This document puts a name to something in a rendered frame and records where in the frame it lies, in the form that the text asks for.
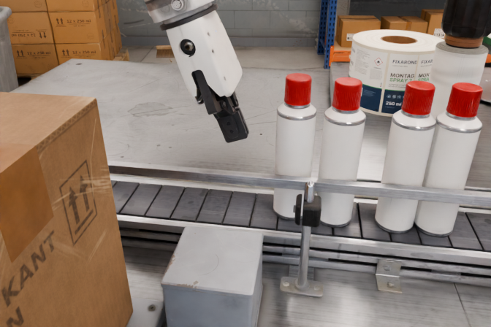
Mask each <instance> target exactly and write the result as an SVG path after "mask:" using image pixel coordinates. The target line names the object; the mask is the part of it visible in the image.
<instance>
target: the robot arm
mask: <svg viewBox="0 0 491 327"><path fill-rule="evenodd" d="M144 1H145V4H146V6H147V8H148V13H149V15H150V16H151V17H152V20H153V22H154V23H158V22H162V21H163V24H161V25H160V29H161V30H162V31H163V30H166V31H167V36H168V38H169V41H170V44H171V47H172V51H173V53H174V56H175V59H176V61H177V64H178V67H179V70H180V73H181V74H182V77H183V80H184V82H185V84H186V87H187V88H188V91H189V93H190V95H191V97H192V99H193V100H194V102H195V103H196V104H199V105H201V104H203V103H205V107H206V110H207V112H208V114H209V115H212V114H213V115H214V117H215V119H216V120H217V122H218V124H219V127H220V129H221V132H222V134H223V136H224V138H225V141H226V142H227V143H230V142H235V141H238V140H241V139H246V138H247V137H248V133H249V130H248V126H247V125H246V121H245V119H244V117H243V114H242V112H241V109H240V108H239V104H238V100H237V97H236V94H235V88H236V86H237V84H238V83H239V81H240V78H241V76H242V73H243V72H242V69H241V66H240V63H239V61H238V59H237V56H236V54H235V51H234V49H233V47H232V44H231V42H230V40H229V37H228V35H227V33H226V31H225V28H224V26H223V24H222V22H221V20H220V18H219V16H218V14H217V12H216V9H218V5H217V3H215V4H212V3H211V2H212V1H214V0H144ZM146 2H147V3H146ZM235 107H238V108H235Z"/></svg>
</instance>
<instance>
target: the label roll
mask: <svg viewBox="0 0 491 327"><path fill-rule="evenodd" d="M442 41H444V40H443V39H442V38H439V37H436V36H433V35H429V34H423V33H419V32H414V31H401V30H372V31H363V32H359V33H357V34H355V35H354V36H353V40H352V47H351V59H350V66H349V77H353V78H357V79H359V80H361V81H362V92H361V99H360V107H359V109H360V110H362V111H365V112H369V113H373V114H376V115H383V116H389V117H392V115H393V114H395V113H396V112H398V111H399V110H401V107H402V105H403V97H404V93H405V89H406V83H407V82H410V81H414V80H418V81H425V82H428V81H429V78H430V70H431V66H432V62H433V57H434V53H435V46H436V45H437V43H439V42H442Z"/></svg>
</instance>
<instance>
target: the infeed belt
mask: <svg viewBox="0 0 491 327"><path fill-rule="evenodd" d="M111 184H112V189H113V197H114V201H115V209H116V214H117V215H128V216H135V217H142V218H156V219H164V220H177V221H185V222H192V223H207V224H214V225H221V226H235V227H243V228H257V229H264V230H271V231H285V232H293V233H301V231H302V219H300V225H299V226H298V225H296V224H295V222H294V220H285V219H283V218H280V217H278V216H277V215H276V214H275V213H274V211H273V202H274V195H273V194H265V193H258V194H257V197H256V193H249V192H241V191H233V194H232V191H225V190H216V189H210V190H209V189H208V188H193V187H184V186H175V185H163V187H162V185H160V184H151V183H143V182H141V183H139V182H127V181H117V180H111ZM208 191H209V192H208ZM376 207H377V204H371V203H363V202H358V207H357V203H356V202H355V201H354V203H353V209H352V214H351V221H350V223H349V224H348V225H346V226H344V227H340V228H333V227H329V226H325V225H323V224H321V223H320V225H319V226H318V227H311V234H314V235H322V236H336V237H343V238H351V239H364V240H372V241H380V242H394V243H401V244H408V245H422V246H430V247H444V248H451V249H458V250H472V251H480V252H488V253H491V214H485V213H477V212H465V213H464V212H461V211H458V212H457V217H456V220H455V222H454V227H453V231H452V233H451V234H450V235H448V236H443V237H436V236H430V235H427V234H424V233H422V232H421V231H420V230H418V229H417V228H416V227H415V225H414V224H413V228H412V229H411V230H410V231H409V232H407V233H404V234H393V233H390V232H388V231H385V230H383V229H381V228H380V227H378V226H377V224H376V222H375V215H376Z"/></svg>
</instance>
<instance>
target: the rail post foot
mask: <svg viewBox="0 0 491 327"><path fill-rule="evenodd" d="M297 279H298V278H293V277H282V278H281V284H280V291H281V292H283V293H291V294H297V295H301V296H310V297H316V298H321V297H322V296H323V289H324V285H323V283H322V282H318V281H313V280H307V283H306V286H304V287H301V286H299V285H298V284H297Z"/></svg>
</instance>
